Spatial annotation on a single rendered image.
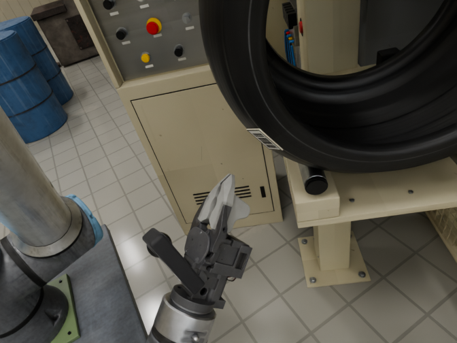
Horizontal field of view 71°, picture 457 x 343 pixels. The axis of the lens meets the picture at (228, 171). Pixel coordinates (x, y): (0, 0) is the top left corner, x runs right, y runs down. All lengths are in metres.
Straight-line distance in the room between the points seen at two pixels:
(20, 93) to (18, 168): 2.91
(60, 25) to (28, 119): 2.20
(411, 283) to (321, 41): 1.09
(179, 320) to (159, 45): 0.99
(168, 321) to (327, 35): 0.72
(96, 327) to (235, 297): 0.75
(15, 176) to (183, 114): 0.86
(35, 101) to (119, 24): 2.31
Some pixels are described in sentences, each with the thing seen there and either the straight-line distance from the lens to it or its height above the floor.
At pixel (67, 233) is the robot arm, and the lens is 0.82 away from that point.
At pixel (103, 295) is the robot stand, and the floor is 0.60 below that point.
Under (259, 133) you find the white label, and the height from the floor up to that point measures 1.05.
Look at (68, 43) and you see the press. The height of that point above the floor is 0.29.
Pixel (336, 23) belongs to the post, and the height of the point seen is 1.07.
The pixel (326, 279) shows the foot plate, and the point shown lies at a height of 0.01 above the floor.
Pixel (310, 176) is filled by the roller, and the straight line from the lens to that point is 0.64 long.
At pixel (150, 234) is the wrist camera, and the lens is 0.49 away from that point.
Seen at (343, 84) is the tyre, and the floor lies 0.97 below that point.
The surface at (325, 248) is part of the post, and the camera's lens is 1.44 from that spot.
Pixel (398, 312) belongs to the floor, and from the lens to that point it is 1.53.
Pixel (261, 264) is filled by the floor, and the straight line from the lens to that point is 1.63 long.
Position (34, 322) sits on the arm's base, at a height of 0.69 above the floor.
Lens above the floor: 1.35
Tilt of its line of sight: 39 degrees down
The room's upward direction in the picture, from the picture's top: 16 degrees counter-clockwise
